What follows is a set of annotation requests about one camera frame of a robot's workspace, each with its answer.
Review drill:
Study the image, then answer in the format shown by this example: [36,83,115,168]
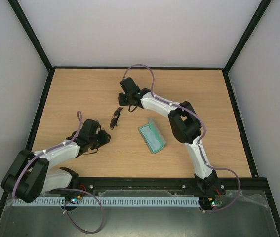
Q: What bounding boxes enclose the dark aviator sunglasses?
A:
[110,107,123,130]

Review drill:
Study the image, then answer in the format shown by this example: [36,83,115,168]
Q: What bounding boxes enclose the grey sunglasses case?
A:
[138,118,166,154]

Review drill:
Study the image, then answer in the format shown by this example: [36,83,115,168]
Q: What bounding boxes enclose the light blue cleaning cloth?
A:
[139,126,163,154]

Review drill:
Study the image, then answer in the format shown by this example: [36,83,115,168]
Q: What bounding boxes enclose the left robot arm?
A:
[1,119,111,203]

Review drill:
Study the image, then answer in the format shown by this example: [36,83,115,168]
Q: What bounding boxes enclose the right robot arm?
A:
[118,77,217,194]

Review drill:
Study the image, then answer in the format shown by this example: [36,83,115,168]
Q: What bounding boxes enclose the grey metal front tray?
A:
[0,191,278,237]

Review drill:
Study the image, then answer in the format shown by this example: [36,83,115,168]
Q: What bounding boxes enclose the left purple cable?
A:
[11,111,106,234]

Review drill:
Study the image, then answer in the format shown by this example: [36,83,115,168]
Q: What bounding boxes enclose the light blue slotted cable duct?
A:
[12,197,200,207]

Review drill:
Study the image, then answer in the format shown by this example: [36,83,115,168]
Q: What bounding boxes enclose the black front mounting rail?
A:
[49,176,269,197]

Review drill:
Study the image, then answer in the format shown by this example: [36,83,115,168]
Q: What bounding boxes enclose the black enclosure frame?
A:
[0,0,280,237]

